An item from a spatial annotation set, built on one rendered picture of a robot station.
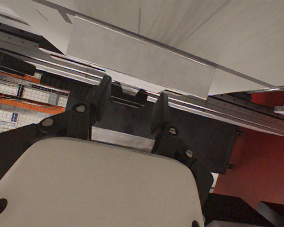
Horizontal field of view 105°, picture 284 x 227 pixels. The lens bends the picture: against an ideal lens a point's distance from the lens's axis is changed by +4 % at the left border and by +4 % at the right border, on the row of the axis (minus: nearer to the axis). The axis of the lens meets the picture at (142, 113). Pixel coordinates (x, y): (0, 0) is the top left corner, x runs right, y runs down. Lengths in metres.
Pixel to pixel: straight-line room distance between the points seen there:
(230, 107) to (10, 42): 0.80
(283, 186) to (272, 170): 0.07
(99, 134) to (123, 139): 0.03
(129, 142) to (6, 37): 0.50
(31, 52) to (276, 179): 1.21
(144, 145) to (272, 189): 0.88
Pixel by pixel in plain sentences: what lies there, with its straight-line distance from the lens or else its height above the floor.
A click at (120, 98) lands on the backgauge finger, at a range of 0.35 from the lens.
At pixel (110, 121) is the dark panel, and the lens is 0.68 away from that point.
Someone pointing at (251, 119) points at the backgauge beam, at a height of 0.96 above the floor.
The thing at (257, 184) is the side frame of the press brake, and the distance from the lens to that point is 1.03.
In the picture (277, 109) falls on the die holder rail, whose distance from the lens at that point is 0.37.
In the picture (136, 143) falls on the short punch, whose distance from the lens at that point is 0.17.
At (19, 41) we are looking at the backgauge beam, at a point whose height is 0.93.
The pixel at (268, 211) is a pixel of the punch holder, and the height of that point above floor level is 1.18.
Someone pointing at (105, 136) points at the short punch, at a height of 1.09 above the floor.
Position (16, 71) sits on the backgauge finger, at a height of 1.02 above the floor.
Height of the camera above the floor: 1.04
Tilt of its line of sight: 2 degrees up
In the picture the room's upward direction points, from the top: 165 degrees counter-clockwise
